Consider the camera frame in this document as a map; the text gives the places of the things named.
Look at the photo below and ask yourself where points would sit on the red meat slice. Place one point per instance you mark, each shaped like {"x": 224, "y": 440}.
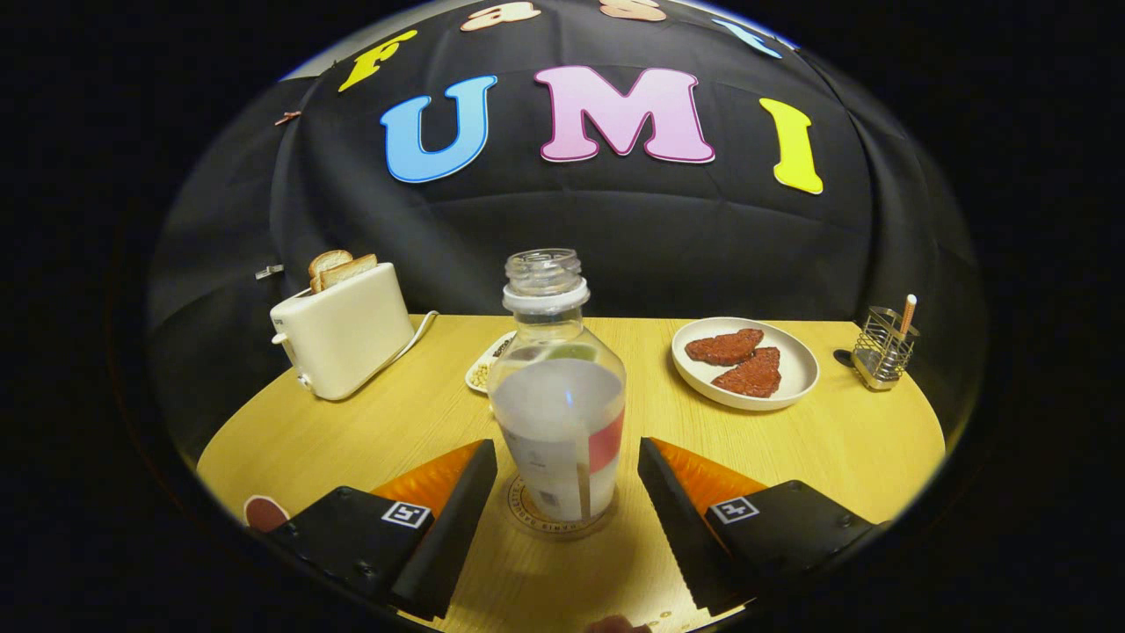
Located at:
{"x": 725, "y": 345}
{"x": 751, "y": 378}

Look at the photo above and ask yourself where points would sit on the toast slice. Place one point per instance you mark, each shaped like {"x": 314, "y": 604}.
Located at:
{"x": 352, "y": 269}
{"x": 323, "y": 262}

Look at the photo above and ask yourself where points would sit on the wooden table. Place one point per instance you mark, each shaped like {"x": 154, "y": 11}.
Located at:
{"x": 791, "y": 457}

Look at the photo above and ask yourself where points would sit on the clear plastic juice bottle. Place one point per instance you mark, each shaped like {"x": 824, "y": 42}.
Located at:
{"x": 558, "y": 422}

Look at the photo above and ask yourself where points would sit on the pink cloth clip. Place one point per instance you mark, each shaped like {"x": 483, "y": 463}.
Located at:
{"x": 286, "y": 117}

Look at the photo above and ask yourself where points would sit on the white cloth clip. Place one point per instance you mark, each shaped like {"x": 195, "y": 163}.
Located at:
{"x": 269, "y": 271}

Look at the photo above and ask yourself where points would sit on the white divided snack dish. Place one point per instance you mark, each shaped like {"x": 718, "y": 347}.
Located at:
{"x": 482, "y": 374}

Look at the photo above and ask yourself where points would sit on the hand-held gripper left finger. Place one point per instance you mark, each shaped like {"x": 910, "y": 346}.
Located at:
{"x": 453, "y": 536}

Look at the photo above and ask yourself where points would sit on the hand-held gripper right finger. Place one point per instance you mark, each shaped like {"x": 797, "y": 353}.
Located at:
{"x": 681, "y": 536}

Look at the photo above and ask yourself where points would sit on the round wooden coaster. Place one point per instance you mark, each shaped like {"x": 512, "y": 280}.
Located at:
{"x": 562, "y": 528}

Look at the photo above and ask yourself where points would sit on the white round plate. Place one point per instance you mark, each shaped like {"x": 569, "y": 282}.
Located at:
{"x": 800, "y": 369}

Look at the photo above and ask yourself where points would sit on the black backdrop cloth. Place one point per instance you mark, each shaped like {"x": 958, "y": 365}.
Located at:
{"x": 615, "y": 246}

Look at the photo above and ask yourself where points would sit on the white toaster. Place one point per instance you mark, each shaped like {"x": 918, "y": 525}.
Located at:
{"x": 347, "y": 343}

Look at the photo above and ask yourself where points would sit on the striped paper straw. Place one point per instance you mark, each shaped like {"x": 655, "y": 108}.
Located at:
{"x": 908, "y": 312}

